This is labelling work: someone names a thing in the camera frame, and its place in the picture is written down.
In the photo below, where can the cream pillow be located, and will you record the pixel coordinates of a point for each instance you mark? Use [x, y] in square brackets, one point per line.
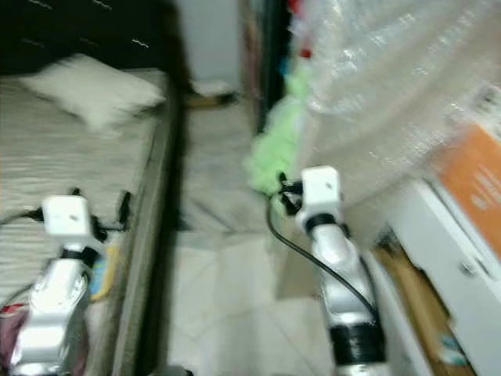
[102, 90]

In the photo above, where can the white flat board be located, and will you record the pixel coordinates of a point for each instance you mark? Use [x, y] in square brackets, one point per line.
[454, 258]

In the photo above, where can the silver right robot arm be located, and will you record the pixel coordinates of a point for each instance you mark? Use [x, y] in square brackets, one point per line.
[340, 258]

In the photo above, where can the brown cardboard box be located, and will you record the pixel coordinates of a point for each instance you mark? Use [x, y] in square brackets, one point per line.
[419, 313]

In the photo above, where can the orange box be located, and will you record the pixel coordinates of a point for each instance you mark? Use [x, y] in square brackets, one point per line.
[473, 180]

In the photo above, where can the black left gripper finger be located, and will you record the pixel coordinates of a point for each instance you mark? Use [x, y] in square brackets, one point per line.
[125, 205]
[74, 191]

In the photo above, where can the black tufted headboard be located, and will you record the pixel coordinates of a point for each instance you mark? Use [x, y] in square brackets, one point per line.
[78, 31]

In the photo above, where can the grey quilted mattress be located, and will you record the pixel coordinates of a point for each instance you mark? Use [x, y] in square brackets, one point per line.
[47, 157]

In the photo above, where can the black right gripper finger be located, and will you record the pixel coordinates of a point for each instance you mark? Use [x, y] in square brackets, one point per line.
[284, 186]

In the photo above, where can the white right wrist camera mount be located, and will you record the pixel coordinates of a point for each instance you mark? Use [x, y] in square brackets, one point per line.
[321, 188]

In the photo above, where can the small brown white box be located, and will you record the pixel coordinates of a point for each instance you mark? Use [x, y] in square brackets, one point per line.
[211, 98]

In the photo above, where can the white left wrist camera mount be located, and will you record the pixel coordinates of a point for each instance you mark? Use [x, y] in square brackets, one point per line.
[66, 218]

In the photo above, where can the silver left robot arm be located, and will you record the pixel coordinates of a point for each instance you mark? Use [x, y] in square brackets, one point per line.
[59, 305]

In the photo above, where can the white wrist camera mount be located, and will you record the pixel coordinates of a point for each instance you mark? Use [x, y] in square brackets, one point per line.
[66, 218]
[321, 188]

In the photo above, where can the light green tulle dress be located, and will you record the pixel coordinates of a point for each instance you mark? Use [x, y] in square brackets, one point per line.
[274, 157]

